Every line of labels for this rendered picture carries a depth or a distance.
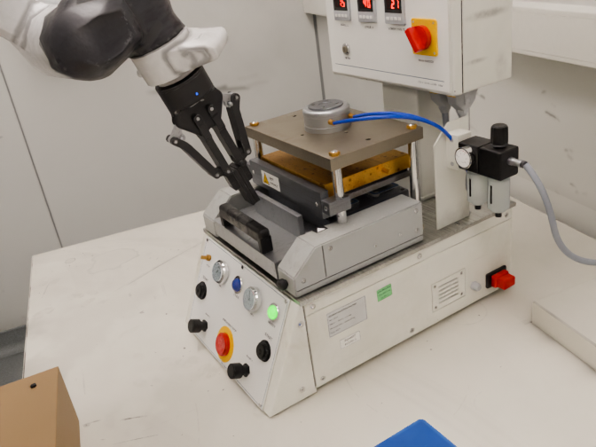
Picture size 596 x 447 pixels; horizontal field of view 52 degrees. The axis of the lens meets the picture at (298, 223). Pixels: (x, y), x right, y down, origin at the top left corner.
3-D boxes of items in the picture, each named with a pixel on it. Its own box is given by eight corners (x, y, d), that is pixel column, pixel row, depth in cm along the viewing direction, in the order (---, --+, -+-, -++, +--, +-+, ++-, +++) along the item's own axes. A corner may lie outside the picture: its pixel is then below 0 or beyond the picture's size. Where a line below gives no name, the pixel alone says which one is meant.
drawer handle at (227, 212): (231, 221, 107) (227, 200, 106) (273, 250, 96) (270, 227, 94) (221, 225, 107) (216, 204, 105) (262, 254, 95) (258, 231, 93)
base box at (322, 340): (394, 231, 143) (389, 162, 136) (526, 294, 114) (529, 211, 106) (184, 323, 120) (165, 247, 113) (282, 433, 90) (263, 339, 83)
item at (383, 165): (339, 150, 119) (333, 102, 115) (416, 178, 101) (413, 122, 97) (262, 176, 111) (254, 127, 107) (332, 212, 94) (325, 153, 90)
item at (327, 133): (356, 137, 124) (350, 74, 119) (471, 174, 100) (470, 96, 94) (253, 173, 114) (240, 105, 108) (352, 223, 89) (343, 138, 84)
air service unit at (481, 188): (461, 195, 104) (459, 110, 97) (532, 221, 92) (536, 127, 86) (438, 205, 102) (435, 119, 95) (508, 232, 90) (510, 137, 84)
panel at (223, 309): (188, 325, 118) (207, 235, 114) (262, 411, 95) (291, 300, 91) (178, 326, 117) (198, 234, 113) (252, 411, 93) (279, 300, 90)
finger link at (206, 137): (200, 112, 88) (192, 117, 88) (235, 173, 94) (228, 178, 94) (190, 107, 91) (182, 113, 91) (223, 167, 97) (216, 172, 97)
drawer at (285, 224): (347, 188, 124) (343, 152, 120) (422, 220, 106) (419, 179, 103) (216, 238, 111) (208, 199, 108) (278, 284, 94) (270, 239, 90)
